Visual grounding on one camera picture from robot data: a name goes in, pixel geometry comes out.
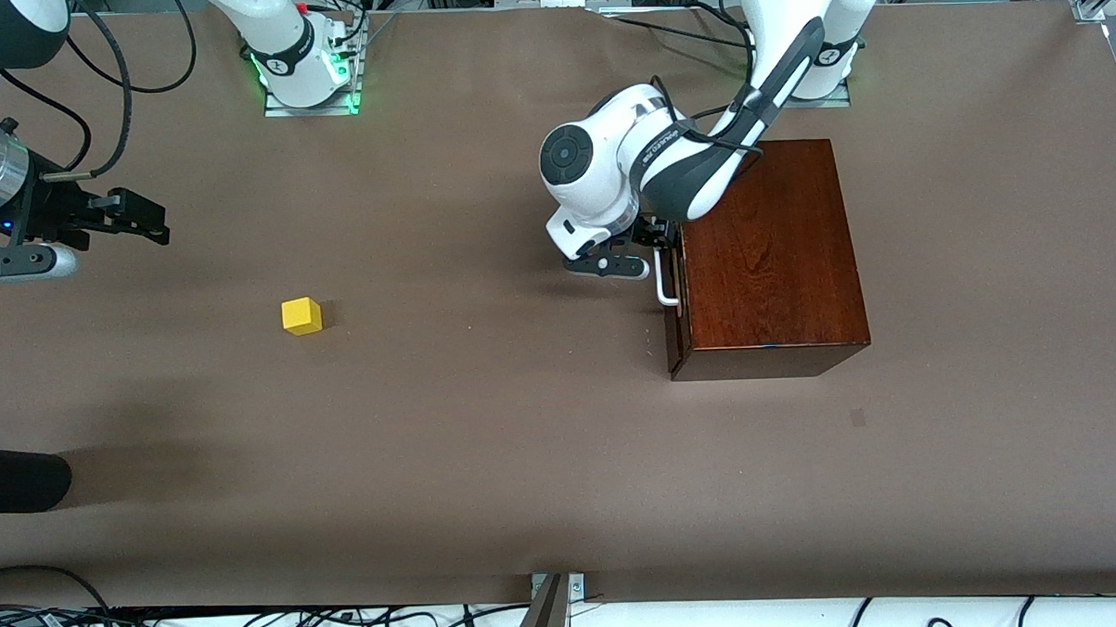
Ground yellow cube block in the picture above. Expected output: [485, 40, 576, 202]
[281, 297, 324, 337]

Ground brown paper table cover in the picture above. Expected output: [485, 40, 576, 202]
[0, 0, 1116, 627]

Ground black cylindrical object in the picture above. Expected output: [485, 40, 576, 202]
[0, 443, 74, 515]

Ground grey metal bracket bar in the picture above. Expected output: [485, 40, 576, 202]
[507, 570, 588, 627]

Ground black cable to arm base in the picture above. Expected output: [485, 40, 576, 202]
[603, 0, 756, 60]

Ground thin black looping cable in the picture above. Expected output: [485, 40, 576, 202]
[69, 0, 201, 97]

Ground black cable loop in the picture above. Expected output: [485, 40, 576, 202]
[0, 563, 115, 620]

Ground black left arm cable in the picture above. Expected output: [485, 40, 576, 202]
[650, 70, 765, 158]

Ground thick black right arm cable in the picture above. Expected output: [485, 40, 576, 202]
[41, 0, 136, 179]

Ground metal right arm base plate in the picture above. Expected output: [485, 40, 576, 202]
[260, 14, 371, 119]

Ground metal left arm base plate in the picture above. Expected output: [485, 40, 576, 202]
[782, 79, 853, 109]

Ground wooden drawer with white handle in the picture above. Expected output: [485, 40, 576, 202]
[652, 221, 696, 382]

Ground dark wooden drawer cabinet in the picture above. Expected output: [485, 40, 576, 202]
[668, 136, 873, 382]

